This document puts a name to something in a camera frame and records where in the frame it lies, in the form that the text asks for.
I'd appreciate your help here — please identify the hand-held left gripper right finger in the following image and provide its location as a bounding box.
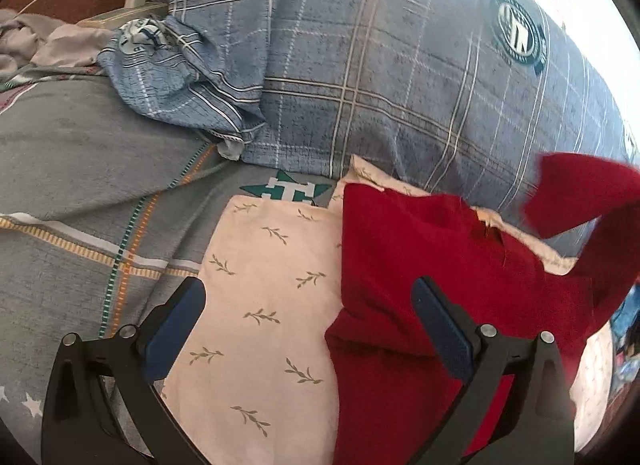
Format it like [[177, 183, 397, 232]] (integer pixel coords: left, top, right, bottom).
[[407, 276, 576, 465]]

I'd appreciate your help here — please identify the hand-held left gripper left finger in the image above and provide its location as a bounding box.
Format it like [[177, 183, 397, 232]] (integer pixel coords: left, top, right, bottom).
[[41, 276, 216, 465]]

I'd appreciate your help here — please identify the red knit garment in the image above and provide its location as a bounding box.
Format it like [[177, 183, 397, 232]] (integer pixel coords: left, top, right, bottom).
[[324, 151, 640, 465]]

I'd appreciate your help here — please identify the cream leaf-print pillow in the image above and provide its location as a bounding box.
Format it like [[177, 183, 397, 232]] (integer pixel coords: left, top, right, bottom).
[[160, 154, 616, 465]]

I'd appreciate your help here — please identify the blue clutter pile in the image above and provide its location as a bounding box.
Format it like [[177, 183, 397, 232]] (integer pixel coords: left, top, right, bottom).
[[609, 285, 640, 381]]

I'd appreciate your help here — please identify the grey striped bed sheet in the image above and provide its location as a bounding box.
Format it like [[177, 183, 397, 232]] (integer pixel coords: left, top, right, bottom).
[[0, 72, 346, 465]]

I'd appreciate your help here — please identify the blue plaid pillow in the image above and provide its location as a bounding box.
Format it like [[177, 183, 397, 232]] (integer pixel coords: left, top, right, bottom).
[[97, 0, 640, 266]]

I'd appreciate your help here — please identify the grey crumpled cloth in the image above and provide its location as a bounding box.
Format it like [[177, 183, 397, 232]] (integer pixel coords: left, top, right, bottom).
[[0, 10, 118, 92]]

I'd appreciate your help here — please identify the beige power strip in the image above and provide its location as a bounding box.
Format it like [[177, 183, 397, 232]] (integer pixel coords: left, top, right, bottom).
[[77, 2, 169, 29]]

